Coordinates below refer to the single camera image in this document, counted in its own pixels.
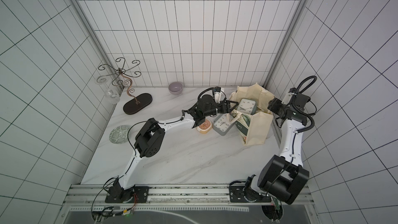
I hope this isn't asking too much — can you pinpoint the green patterned coaster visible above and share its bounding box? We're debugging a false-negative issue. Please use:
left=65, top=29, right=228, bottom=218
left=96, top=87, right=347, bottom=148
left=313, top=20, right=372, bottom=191
left=109, top=125, right=131, bottom=144

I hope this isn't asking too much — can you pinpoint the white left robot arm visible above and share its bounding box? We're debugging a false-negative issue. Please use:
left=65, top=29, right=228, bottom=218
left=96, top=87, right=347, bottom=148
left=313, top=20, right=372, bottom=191
left=105, top=91, right=239, bottom=203

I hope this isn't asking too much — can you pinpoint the metal jewelry tree stand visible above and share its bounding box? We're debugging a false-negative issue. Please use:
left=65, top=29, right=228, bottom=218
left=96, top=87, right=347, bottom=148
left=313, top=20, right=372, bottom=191
left=96, top=57, right=153, bottom=115

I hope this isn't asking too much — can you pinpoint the green rectangular alarm clock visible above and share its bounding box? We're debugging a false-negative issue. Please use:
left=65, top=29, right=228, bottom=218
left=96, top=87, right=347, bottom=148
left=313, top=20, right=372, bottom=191
left=237, top=99, right=257, bottom=115

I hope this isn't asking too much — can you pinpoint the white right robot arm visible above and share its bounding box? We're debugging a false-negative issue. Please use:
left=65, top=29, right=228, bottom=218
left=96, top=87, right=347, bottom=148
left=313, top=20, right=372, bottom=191
left=244, top=88, right=314, bottom=204

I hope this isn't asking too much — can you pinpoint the orange rounded alarm clock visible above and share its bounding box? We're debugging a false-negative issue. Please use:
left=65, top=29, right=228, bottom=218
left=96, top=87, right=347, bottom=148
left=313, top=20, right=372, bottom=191
left=196, top=119, right=212, bottom=134

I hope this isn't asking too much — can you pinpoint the grey square alarm clock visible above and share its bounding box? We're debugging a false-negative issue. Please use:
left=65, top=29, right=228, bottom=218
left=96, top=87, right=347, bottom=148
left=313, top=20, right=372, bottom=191
left=213, top=114, right=235, bottom=136

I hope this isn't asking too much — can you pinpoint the purple ceramic bowl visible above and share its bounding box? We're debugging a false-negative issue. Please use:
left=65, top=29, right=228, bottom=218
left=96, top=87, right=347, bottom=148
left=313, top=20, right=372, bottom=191
left=168, top=82, right=183, bottom=95

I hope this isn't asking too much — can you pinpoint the cream canvas floral tote bag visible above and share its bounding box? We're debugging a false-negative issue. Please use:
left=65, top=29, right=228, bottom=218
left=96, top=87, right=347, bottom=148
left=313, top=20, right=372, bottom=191
left=230, top=84, right=275, bottom=146

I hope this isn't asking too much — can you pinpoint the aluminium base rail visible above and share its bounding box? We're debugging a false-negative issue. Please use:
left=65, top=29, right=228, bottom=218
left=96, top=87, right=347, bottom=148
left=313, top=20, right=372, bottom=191
left=63, top=183, right=315, bottom=214

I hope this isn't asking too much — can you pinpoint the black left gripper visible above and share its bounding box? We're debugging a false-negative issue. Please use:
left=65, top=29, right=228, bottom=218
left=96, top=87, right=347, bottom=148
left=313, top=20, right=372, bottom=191
left=205, top=100, right=240, bottom=117

